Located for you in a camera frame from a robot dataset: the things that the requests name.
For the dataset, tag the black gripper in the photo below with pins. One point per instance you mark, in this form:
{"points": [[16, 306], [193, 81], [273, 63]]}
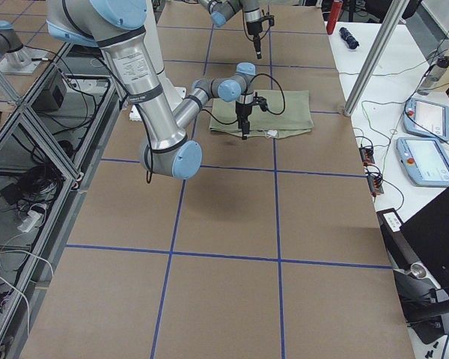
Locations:
{"points": [[254, 30], [242, 111]]}

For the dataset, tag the olive green long-sleeve shirt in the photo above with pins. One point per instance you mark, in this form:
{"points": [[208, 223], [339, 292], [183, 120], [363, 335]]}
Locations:
{"points": [[289, 114]]}

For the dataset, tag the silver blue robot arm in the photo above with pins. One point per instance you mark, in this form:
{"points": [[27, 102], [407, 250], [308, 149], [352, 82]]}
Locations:
{"points": [[222, 11], [117, 28]]}

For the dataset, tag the red cylinder tube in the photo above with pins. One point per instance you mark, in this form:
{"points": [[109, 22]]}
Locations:
{"points": [[333, 16]]}

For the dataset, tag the folded dark blue umbrella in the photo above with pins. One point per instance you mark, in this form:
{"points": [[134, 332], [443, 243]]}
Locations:
{"points": [[348, 38]]}

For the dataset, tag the far teach pendant tablet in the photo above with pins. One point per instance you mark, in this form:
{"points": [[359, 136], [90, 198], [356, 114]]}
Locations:
{"points": [[426, 119]]}

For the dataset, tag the teach pendant tablet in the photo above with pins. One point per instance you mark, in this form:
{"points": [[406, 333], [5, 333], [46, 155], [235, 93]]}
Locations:
{"points": [[424, 161], [426, 119]]}

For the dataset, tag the near teach pendant tablet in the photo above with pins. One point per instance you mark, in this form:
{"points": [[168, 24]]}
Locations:
{"points": [[424, 161]]}

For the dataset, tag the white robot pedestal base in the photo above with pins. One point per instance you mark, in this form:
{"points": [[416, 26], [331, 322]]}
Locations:
{"points": [[173, 95]]}

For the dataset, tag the aluminium frame post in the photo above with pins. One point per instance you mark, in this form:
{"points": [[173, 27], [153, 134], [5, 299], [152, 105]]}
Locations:
{"points": [[384, 34]]}

